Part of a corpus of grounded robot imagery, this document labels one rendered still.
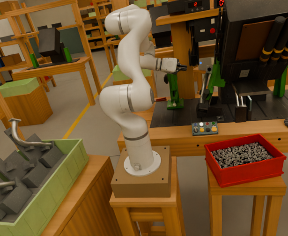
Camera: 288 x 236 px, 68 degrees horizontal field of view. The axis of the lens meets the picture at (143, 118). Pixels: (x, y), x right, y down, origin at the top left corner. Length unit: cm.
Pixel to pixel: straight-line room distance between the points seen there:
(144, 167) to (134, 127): 23
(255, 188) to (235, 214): 91
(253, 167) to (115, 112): 69
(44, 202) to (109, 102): 60
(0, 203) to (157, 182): 77
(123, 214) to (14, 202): 55
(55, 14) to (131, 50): 1167
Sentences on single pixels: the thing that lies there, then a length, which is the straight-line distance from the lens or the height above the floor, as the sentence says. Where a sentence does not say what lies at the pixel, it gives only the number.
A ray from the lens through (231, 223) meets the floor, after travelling 203.
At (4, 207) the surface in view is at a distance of 133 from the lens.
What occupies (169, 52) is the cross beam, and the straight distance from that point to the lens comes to 183.
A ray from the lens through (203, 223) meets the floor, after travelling 201.
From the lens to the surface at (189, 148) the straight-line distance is 138.
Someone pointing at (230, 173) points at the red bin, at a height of 88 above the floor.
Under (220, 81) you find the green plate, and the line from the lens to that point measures 144.
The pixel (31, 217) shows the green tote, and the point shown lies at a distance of 116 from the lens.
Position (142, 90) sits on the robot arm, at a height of 135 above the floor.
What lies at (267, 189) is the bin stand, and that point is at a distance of 122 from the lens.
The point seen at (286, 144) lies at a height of 81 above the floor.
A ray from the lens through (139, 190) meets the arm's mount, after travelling 104.
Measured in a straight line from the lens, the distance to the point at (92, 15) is 1120.
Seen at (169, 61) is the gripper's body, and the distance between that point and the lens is 148.
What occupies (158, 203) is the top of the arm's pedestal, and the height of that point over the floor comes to 84.
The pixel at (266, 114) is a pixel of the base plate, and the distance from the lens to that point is 157.
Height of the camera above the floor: 164
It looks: 28 degrees down
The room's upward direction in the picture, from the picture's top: 11 degrees counter-clockwise
